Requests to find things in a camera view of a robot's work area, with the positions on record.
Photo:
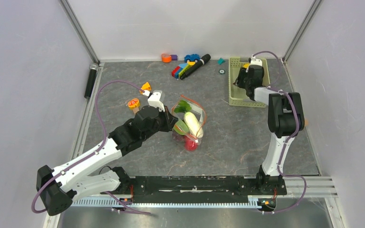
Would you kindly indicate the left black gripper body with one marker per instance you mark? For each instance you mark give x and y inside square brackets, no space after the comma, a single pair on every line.
[163,123]

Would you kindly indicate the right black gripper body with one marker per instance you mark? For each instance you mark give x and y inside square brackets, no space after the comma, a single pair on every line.
[242,80]

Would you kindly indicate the light green fruit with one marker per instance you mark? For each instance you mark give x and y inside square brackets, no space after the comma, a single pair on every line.
[181,127]

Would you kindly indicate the purple grape bunch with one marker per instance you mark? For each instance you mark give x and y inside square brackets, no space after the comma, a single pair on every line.
[178,138]

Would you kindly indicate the green leaf vegetable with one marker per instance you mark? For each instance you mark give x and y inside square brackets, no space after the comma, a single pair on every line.
[182,107]

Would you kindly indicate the clear zip bag orange zipper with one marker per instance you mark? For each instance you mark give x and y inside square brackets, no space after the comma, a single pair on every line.
[198,111]

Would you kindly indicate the white radish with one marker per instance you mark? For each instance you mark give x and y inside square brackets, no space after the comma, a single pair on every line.
[193,124]

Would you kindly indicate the red apple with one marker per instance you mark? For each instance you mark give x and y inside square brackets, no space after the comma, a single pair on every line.
[190,145]

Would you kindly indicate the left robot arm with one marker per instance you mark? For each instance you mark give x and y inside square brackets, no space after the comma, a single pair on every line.
[59,187]

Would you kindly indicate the wooden cube left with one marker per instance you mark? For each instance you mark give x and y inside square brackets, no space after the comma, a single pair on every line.
[135,110]

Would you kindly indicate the green plastic basket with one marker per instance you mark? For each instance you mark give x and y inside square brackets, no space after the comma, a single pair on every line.
[237,96]

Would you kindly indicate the orange toy brick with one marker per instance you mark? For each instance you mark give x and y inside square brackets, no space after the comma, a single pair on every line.
[145,88]

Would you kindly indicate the teal block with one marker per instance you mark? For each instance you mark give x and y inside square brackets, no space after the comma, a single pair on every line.
[221,61]

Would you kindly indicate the black microphone on table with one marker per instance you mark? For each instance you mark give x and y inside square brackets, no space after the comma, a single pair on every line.
[202,61]

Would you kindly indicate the coloured block stack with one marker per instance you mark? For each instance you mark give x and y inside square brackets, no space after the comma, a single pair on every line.
[180,69]

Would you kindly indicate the blue toy car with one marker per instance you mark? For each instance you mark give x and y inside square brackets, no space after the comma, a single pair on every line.
[192,58]

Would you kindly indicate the purple block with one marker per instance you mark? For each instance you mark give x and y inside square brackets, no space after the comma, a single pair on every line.
[174,57]

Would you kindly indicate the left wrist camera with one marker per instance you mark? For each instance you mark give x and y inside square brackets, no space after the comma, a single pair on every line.
[155,99]

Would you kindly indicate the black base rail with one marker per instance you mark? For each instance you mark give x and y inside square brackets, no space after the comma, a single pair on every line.
[196,189]

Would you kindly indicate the black microphone at wall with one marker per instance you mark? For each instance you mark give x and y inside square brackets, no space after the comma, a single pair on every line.
[91,80]

